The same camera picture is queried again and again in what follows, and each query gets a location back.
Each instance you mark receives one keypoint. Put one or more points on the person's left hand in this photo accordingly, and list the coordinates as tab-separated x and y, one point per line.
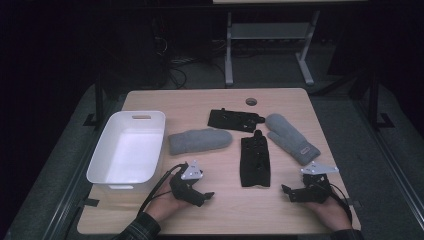
163	205

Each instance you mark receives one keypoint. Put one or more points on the white metal table frame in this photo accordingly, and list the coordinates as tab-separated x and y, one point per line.
270	31

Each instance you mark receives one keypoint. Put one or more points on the person's right hand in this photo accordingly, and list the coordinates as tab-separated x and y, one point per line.
330	213

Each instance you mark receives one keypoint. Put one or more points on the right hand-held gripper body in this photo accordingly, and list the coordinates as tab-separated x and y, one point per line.
315	186

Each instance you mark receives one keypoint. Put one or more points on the grey mitten with label patch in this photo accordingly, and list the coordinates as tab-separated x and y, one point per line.
289	136

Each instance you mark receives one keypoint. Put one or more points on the black glove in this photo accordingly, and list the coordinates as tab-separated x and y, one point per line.
255	163
233	120

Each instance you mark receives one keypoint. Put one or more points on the plain grey mitten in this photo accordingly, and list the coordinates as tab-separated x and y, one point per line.
200	140

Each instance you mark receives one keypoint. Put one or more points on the white plastic bin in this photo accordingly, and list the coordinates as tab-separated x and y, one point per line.
130	156

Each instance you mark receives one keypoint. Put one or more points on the metal frame rail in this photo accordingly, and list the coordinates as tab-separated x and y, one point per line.
393	166
66	190

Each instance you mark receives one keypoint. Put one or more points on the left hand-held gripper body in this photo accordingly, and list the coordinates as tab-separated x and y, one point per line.
186	183

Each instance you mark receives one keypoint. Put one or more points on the black upright post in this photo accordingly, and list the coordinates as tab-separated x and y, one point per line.
374	100
99	100

